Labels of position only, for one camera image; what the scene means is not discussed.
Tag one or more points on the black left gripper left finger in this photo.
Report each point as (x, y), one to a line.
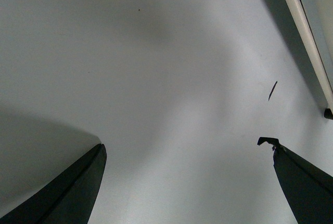
(69, 198)

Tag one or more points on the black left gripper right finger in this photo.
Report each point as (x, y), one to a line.
(307, 189)

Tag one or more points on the cream Toshiba toaster oven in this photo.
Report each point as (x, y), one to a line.
(313, 19)

